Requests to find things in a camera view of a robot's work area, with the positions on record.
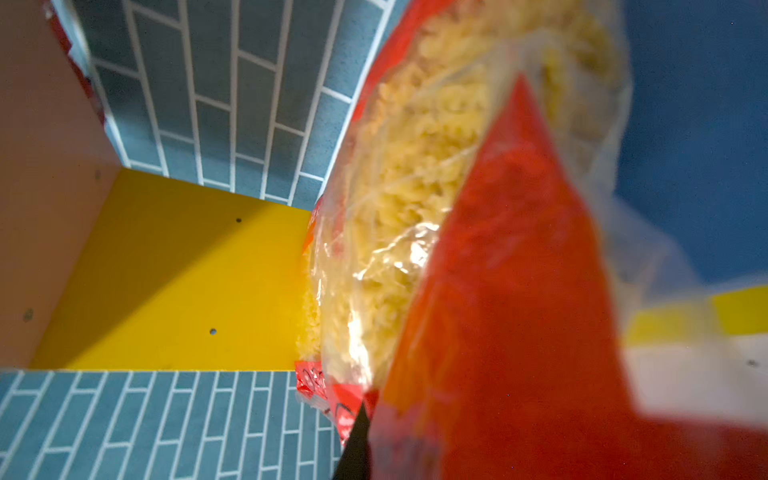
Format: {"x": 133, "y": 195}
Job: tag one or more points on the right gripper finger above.
{"x": 354, "y": 463}

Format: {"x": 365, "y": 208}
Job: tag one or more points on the red macaroni bag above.
{"x": 481, "y": 290}

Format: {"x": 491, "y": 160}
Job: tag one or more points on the red spaghetti pack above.
{"x": 68, "y": 48}

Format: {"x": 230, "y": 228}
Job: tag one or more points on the red fusilli bag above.
{"x": 311, "y": 385}

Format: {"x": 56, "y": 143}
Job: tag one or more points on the yellow shelf with coloured boards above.
{"x": 165, "y": 240}

